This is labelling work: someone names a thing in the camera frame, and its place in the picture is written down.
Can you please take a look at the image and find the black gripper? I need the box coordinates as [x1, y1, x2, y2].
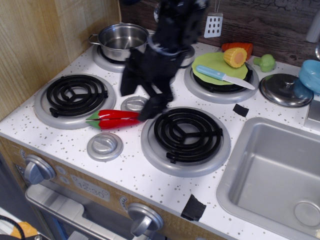
[120, 45, 189, 121]

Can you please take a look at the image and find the red toy chili pepper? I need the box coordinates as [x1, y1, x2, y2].
[85, 109, 143, 130]

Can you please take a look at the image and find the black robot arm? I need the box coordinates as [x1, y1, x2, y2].
[120, 0, 209, 122]

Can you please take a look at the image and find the silver knob middle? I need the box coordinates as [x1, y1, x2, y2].
[120, 96, 148, 113]

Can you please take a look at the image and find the silver knob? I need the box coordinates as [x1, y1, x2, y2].
[86, 133, 124, 162]
[120, 96, 148, 113]
[180, 45, 195, 69]

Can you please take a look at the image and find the back left stove burner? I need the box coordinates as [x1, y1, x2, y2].
[91, 37, 156, 74]

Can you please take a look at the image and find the stove burner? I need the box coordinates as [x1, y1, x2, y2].
[91, 37, 156, 74]
[34, 74, 116, 130]
[184, 63, 259, 104]
[140, 107, 231, 178]

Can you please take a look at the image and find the silver knob far back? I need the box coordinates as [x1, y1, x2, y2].
[180, 45, 195, 69]

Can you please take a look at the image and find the front right stove burner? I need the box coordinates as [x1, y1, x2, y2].
[140, 107, 231, 178]

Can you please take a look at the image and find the silver knob front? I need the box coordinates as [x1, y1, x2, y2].
[86, 133, 124, 162]

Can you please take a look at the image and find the front left stove burner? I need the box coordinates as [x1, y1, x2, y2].
[34, 74, 116, 130]

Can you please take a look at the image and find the green round plate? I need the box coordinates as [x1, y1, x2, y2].
[191, 52, 248, 86]

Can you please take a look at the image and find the back right stove burner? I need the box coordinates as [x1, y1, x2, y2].
[184, 63, 259, 104]

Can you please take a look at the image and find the hanging silver spatula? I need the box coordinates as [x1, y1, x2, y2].
[203, 0, 224, 39]

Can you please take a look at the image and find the yellow toy corn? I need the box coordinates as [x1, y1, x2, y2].
[223, 47, 247, 68]

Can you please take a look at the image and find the black tape piece back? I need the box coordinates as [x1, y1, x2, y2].
[233, 104, 249, 118]

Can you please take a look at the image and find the black tape piece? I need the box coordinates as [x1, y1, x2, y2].
[180, 194, 207, 222]
[233, 104, 249, 118]

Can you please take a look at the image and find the oven clock display panel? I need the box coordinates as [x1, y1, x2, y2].
[71, 175, 110, 202]

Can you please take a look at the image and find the orange toy carrot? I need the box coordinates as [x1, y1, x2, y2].
[221, 42, 253, 60]

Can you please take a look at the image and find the black tape piece front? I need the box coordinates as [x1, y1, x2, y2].
[180, 194, 207, 222]

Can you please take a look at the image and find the right oven dial knob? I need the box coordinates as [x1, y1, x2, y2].
[127, 203, 164, 237]

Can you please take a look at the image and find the oven dial knob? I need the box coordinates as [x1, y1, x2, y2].
[24, 154, 56, 185]
[127, 203, 164, 237]

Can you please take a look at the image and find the green toy broccoli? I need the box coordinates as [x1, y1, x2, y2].
[253, 54, 276, 73]

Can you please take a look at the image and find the left oven dial knob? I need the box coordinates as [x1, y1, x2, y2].
[24, 154, 56, 185]

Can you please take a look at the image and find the stainless steel pot lid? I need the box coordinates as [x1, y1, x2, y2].
[259, 73, 314, 108]

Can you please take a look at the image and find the silver sink basin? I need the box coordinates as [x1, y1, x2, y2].
[216, 117, 320, 240]

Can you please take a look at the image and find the blue plastic bowl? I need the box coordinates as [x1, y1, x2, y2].
[298, 59, 320, 94]

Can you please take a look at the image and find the orange object bottom left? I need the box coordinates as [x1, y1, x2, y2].
[10, 221, 38, 238]

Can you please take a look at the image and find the silver faucet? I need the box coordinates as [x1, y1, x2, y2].
[306, 11, 320, 59]

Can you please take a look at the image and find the blue handled toy knife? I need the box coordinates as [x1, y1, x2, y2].
[195, 65, 256, 90]

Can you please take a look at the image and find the silver oven door handle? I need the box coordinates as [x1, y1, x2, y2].
[25, 184, 134, 240]

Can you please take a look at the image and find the black cable bottom left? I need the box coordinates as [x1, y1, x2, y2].
[0, 214, 26, 240]

